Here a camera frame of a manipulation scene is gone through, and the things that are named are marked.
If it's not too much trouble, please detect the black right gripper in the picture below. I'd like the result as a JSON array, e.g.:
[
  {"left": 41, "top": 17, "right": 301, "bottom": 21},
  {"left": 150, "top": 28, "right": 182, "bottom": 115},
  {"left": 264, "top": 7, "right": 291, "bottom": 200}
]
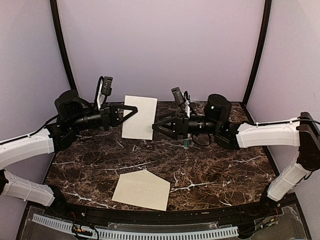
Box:
[{"left": 152, "top": 110, "right": 221, "bottom": 140}]

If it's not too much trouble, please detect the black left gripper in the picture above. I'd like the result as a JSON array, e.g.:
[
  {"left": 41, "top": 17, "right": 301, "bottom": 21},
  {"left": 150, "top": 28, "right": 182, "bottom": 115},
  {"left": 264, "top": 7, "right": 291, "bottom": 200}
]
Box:
[{"left": 69, "top": 101, "right": 138, "bottom": 132}]

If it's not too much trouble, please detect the white letter paper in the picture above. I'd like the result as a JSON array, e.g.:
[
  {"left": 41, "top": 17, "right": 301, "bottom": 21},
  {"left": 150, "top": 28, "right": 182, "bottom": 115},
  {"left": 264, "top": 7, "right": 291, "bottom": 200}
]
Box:
[{"left": 121, "top": 95, "right": 158, "bottom": 140}]

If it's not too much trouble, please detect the small glue bottle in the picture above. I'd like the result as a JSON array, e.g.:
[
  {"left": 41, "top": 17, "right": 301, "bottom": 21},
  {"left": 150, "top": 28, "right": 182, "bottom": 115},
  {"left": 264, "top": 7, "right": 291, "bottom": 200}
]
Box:
[{"left": 183, "top": 133, "right": 191, "bottom": 150}]

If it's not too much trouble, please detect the cream envelope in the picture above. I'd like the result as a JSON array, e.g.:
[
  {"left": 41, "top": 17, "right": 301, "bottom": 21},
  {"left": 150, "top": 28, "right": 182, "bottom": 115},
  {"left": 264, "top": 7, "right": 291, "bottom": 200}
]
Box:
[{"left": 111, "top": 169, "right": 171, "bottom": 211}]

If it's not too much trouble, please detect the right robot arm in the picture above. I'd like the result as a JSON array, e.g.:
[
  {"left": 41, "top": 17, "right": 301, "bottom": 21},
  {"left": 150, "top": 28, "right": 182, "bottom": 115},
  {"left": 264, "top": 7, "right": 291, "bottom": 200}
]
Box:
[{"left": 152, "top": 94, "right": 320, "bottom": 217}]

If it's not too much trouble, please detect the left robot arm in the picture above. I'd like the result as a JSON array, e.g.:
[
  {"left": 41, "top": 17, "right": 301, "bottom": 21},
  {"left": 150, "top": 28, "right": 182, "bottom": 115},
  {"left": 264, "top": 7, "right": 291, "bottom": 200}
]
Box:
[{"left": 0, "top": 90, "right": 138, "bottom": 218}]

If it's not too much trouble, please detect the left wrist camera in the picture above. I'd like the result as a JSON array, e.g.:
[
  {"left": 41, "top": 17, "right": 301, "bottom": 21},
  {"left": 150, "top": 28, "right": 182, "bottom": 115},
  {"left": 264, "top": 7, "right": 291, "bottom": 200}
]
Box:
[{"left": 94, "top": 76, "right": 113, "bottom": 110}]

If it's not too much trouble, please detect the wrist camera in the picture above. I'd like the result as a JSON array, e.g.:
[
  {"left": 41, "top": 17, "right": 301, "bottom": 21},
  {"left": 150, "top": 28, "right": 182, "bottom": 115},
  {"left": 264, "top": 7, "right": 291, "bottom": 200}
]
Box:
[
  {"left": 94, "top": 76, "right": 113, "bottom": 110},
  {"left": 171, "top": 87, "right": 191, "bottom": 118}
]

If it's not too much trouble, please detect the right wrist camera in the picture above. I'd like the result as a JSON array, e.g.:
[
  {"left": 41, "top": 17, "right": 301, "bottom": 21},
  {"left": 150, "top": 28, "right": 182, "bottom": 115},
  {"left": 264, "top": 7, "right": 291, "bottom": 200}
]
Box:
[{"left": 171, "top": 87, "right": 191, "bottom": 118}]

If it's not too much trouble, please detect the black front rail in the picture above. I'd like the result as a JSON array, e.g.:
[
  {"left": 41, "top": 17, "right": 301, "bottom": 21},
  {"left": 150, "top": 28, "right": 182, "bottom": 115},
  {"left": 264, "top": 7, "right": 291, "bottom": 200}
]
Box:
[{"left": 27, "top": 193, "right": 298, "bottom": 226}]

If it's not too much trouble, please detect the black corner frame post left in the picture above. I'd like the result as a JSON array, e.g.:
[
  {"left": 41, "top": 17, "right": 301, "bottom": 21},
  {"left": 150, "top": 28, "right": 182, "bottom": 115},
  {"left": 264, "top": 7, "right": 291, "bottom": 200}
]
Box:
[{"left": 49, "top": 0, "right": 77, "bottom": 90}]

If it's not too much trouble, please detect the black corner frame post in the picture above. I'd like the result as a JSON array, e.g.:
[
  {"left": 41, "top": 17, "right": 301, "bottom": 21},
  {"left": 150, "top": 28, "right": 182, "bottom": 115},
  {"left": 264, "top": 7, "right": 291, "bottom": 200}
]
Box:
[
  {"left": 241, "top": 0, "right": 272, "bottom": 108},
  {"left": 49, "top": 0, "right": 77, "bottom": 90}
]

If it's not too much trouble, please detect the white slotted cable duct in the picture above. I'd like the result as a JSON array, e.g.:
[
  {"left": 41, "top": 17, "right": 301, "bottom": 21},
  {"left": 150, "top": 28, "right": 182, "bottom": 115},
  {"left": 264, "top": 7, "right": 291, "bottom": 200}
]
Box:
[{"left": 32, "top": 213, "right": 239, "bottom": 240}]

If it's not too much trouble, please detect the black corner frame post right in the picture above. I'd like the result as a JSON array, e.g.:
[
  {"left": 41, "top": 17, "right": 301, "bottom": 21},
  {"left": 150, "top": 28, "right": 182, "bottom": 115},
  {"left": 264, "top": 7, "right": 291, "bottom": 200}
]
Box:
[{"left": 241, "top": 0, "right": 272, "bottom": 108}]

